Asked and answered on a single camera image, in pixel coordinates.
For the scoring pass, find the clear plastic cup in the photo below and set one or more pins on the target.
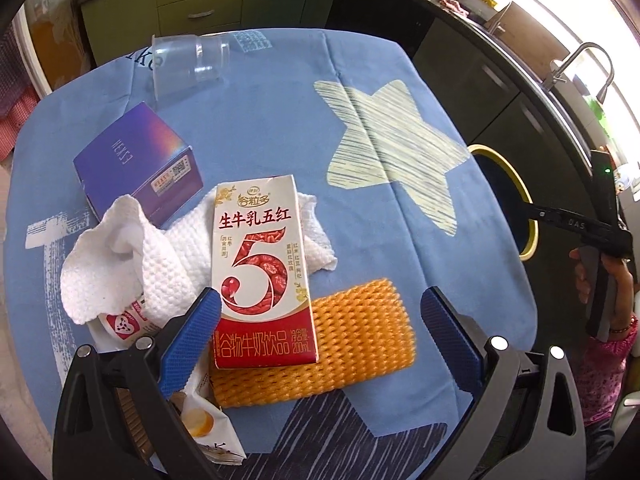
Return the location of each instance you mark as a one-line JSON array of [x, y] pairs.
[[185, 67]]

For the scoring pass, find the pink dish cloth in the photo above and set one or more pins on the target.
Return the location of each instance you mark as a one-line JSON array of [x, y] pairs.
[[454, 6]]

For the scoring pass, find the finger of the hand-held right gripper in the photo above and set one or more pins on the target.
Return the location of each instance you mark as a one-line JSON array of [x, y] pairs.
[[565, 221]]

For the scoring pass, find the steel faucet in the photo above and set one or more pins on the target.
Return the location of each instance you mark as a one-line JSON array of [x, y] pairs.
[[585, 60]]

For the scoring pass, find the orange foam fruit net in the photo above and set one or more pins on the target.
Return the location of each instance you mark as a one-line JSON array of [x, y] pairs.
[[360, 340]]

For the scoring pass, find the red white milk carton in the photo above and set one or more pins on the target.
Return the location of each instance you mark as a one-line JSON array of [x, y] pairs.
[[260, 280]]

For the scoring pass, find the purple cardboard box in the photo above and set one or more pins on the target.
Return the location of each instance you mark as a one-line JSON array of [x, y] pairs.
[[135, 155]]

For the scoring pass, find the dark kitchen cabinet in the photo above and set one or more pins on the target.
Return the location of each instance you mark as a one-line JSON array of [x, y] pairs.
[[450, 60]]

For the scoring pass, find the white snack wrapper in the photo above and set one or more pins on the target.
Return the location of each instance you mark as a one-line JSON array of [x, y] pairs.
[[205, 420]]

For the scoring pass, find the white paper towel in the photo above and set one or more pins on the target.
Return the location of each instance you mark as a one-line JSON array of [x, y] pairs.
[[165, 260]]

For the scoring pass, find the person's right hand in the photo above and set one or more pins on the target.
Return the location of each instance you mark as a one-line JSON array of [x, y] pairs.
[[625, 290]]

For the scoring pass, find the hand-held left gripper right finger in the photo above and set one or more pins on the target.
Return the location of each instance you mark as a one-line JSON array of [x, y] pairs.
[[450, 335]]

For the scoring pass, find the blue star tablecloth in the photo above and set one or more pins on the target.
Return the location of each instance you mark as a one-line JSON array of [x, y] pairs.
[[280, 125]]

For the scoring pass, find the yellow rimmed trash bin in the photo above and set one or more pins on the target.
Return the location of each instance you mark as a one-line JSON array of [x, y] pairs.
[[500, 200]]

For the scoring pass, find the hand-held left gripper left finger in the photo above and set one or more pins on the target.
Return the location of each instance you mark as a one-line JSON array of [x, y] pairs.
[[192, 340]]

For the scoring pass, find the red checkered cloth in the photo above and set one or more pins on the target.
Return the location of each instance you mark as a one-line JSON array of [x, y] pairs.
[[15, 120]]

